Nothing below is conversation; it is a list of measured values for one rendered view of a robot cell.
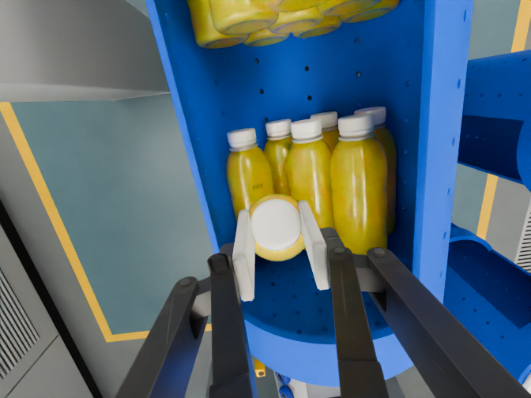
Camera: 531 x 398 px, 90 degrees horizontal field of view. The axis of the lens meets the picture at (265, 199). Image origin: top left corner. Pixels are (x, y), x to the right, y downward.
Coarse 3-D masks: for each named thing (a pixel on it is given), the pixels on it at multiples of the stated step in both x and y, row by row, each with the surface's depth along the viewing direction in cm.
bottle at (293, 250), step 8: (264, 200) 24; (288, 200) 23; (296, 200) 25; (296, 208) 23; (296, 240) 22; (256, 248) 23; (264, 248) 23; (288, 248) 22; (296, 248) 23; (264, 256) 24; (272, 256) 23; (280, 256) 23; (288, 256) 24
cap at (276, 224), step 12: (264, 204) 20; (276, 204) 20; (288, 204) 20; (252, 216) 20; (264, 216) 20; (276, 216) 20; (288, 216) 20; (252, 228) 20; (264, 228) 20; (276, 228) 20; (288, 228) 20; (300, 228) 20; (264, 240) 20; (276, 240) 20; (288, 240) 20
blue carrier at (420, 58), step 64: (448, 0) 16; (192, 64) 32; (256, 64) 40; (320, 64) 40; (384, 64) 35; (448, 64) 18; (192, 128) 31; (256, 128) 42; (448, 128) 20; (448, 192) 23; (256, 256) 47; (256, 320) 28; (320, 320) 33; (384, 320) 32; (320, 384) 26
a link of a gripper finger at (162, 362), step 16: (176, 288) 13; (192, 288) 13; (176, 304) 12; (192, 304) 13; (160, 320) 11; (176, 320) 11; (160, 336) 11; (176, 336) 11; (192, 336) 12; (144, 352) 10; (160, 352) 10; (176, 352) 10; (192, 352) 12; (144, 368) 9; (160, 368) 9; (176, 368) 10; (192, 368) 12; (128, 384) 9; (144, 384) 9; (160, 384) 9; (176, 384) 10
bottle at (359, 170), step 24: (360, 144) 29; (336, 168) 31; (360, 168) 29; (384, 168) 30; (336, 192) 32; (360, 192) 30; (384, 192) 31; (336, 216) 34; (360, 216) 31; (384, 216) 32; (360, 240) 32; (384, 240) 33
